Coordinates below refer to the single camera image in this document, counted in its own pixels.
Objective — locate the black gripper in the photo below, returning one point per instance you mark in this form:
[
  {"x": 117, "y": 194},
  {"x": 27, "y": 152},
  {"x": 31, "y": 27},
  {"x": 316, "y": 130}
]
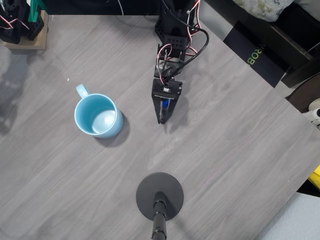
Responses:
[{"x": 158, "y": 90}]

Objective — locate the blue capped black marker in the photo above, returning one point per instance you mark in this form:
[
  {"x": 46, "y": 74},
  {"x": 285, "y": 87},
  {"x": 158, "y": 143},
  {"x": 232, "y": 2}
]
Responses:
[{"x": 164, "y": 103}]

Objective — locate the black leader arm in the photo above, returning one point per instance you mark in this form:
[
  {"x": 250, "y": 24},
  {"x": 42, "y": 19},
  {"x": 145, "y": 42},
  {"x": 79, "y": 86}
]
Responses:
[{"x": 10, "y": 32}]

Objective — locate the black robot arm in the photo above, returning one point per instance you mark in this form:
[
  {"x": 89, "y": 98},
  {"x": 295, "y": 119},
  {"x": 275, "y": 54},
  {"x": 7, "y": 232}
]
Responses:
[{"x": 172, "y": 27}]

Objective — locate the light blue ceramic mug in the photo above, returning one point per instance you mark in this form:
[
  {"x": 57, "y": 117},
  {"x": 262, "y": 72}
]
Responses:
[{"x": 110, "y": 131}]

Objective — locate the black box with green letters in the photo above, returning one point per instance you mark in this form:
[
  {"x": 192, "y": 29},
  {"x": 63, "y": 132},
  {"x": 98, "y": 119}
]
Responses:
[{"x": 265, "y": 62}]

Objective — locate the floral patterned pillow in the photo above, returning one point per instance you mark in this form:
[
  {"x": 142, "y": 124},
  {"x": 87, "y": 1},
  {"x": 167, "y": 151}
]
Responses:
[{"x": 262, "y": 7}]

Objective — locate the wooden base board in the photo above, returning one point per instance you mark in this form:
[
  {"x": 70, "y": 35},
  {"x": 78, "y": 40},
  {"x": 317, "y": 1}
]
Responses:
[{"x": 41, "y": 40}]

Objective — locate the dark round chair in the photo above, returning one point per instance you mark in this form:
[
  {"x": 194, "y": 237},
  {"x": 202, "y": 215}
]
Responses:
[{"x": 305, "y": 92}]

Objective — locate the white plastic device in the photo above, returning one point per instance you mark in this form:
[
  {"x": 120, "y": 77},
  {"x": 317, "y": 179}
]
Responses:
[{"x": 313, "y": 105}]

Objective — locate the dark wooden furniture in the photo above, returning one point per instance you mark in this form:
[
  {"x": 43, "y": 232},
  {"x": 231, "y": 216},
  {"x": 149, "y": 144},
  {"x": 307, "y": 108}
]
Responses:
[{"x": 295, "y": 32}]

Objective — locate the green plastic clamp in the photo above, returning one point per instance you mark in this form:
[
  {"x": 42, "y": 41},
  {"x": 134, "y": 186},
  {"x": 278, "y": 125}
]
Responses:
[{"x": 33, "y": 12}]

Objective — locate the yellow object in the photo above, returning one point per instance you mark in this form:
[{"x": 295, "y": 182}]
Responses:
[{"x": 316, "y": 177}]

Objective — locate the light grey fabric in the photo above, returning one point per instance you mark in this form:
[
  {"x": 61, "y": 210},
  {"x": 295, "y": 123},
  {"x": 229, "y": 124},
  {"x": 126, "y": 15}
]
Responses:
[{"x": 300, "y": 220}]

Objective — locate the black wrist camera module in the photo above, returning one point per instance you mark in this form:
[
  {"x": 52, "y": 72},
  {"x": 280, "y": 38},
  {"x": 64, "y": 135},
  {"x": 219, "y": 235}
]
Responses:
[{"x": 163, "y": 96}]

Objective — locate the black round-base camera stand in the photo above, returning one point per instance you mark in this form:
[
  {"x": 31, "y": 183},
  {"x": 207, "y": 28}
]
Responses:
[{"x": 150, "y": 187}]

